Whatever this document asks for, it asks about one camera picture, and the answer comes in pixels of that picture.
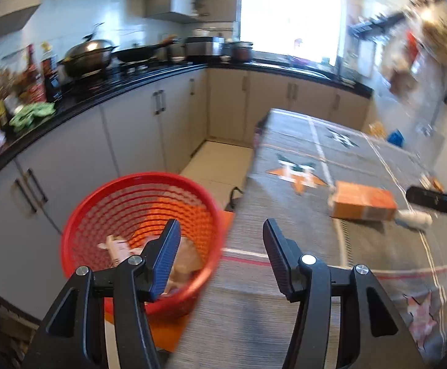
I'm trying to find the white small bottle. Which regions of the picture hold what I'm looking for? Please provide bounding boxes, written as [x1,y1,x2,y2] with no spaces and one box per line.
[394,210,433,231]

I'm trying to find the orange cardboard box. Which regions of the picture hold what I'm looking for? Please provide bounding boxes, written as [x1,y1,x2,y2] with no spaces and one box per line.
[328,181,398,222]

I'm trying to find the red torn paper carton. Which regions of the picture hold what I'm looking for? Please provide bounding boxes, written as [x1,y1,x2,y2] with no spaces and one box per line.
[97,235,147,268]

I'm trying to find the white knotted plastic bag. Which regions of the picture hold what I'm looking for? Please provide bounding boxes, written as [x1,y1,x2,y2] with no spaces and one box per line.
[163,236,203,295]

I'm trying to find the beige kitchen base cabinets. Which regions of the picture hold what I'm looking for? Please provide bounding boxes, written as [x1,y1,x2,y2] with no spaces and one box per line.
[0,64,372,321]

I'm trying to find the yellow plastic bag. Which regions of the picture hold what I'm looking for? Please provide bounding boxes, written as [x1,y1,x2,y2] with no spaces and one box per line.
[368,121,387,139]

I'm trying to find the red plastic mesh basket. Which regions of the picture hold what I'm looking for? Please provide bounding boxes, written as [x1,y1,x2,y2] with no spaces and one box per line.
[61,172,226,318]

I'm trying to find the grey star patterned tablecloth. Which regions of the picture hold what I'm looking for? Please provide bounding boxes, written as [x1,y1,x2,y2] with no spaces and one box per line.
[167,110,447,368]

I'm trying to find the hanging plastic bags with food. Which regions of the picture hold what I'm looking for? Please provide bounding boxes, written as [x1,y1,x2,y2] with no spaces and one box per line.
[378,0,447,102]

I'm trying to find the green vegetables on counter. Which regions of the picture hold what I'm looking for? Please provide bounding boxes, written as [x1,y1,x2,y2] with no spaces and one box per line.
[9,102,56,133]

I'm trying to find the dark cooking pot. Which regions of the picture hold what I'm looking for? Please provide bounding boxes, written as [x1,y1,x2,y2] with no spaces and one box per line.
[228,41,253,62]

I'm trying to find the dark soy sauce bottle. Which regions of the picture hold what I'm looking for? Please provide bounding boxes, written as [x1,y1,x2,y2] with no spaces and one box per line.
[41,42,62,103]

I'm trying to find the steel wok with lid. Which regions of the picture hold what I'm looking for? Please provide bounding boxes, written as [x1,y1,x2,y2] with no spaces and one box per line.
[58,22,117,78]

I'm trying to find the black frying pan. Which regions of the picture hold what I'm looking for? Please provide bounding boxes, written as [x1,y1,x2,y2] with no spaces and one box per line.
[112,36,180,63]

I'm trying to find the silver rice cooker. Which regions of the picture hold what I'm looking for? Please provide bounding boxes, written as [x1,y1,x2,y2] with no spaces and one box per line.
[184,36,224,62]

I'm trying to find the blue cloth near wall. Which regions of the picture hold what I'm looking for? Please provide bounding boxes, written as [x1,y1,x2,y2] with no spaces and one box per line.
[386,129,404,148]

